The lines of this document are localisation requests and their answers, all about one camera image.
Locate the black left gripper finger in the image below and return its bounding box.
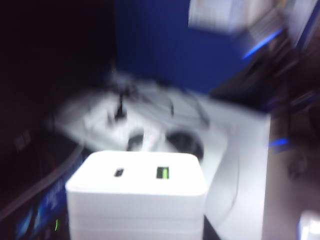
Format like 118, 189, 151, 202
203, 214, 224, 240

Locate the white USB charging base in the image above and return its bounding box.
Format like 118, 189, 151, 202
65, 149, 208, 240

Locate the white desk riser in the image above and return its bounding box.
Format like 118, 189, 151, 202
53, 71, 273, 240

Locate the white power strip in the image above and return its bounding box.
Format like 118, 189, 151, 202
57, 92, 166, 152

